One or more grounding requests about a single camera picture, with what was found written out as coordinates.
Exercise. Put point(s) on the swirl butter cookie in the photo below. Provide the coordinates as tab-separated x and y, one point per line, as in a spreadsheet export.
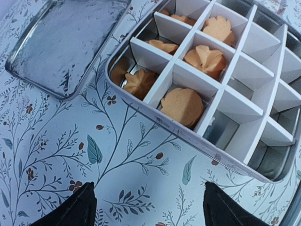
210	62

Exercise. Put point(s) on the metal cookie tin with dividers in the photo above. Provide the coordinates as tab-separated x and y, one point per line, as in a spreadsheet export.
250	119

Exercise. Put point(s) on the metal tin lid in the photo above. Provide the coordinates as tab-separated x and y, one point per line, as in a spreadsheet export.
58	47

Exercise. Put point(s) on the floral tablecloth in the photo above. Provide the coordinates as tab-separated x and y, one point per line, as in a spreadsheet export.
143	175

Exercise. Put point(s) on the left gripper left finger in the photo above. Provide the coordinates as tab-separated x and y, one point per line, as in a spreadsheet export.
78	210

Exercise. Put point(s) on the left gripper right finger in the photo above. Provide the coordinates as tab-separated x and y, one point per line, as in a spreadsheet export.
221	210

